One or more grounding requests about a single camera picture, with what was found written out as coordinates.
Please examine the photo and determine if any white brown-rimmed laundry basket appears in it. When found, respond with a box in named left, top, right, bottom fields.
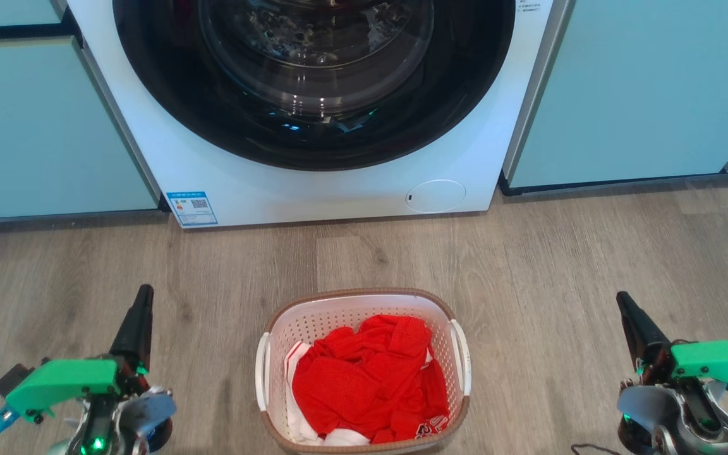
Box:
left=255, top=288, right=473, bottom=455

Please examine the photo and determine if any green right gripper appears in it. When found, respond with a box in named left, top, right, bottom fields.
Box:
left=616, top=291, right=728, bottom=408

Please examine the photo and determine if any blue energy label sticker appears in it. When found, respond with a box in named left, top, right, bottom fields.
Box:
left=166, top=191, right=219, bottom=228

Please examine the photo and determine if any pale teal cabinet drawer front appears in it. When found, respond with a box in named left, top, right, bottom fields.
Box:
left=0, top=0, right=66, bottom=29

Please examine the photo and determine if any wide pale teal cabinet panel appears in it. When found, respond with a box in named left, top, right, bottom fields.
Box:
left=508, top=0, right=728, bottom=189

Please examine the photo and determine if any white garment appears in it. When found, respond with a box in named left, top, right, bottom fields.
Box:
left=283, top=341, right=371, bottom=447

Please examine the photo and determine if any red mesh garment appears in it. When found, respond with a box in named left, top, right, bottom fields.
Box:
left=291, top=314, right=451, bottom=444

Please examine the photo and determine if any black round washer door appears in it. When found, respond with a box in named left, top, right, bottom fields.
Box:
left=113, top=0, right=517, bottom=172

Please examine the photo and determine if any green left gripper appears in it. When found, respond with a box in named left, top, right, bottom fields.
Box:
left=5, top=284, right=155, bottom=423

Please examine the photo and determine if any round white filter cover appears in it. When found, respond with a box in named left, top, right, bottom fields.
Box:
left=406, top=179, right=468, bottom=214

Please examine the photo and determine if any white front-load washing machine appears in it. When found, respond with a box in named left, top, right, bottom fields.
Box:
left=67, top=0, right=572, bottom=229

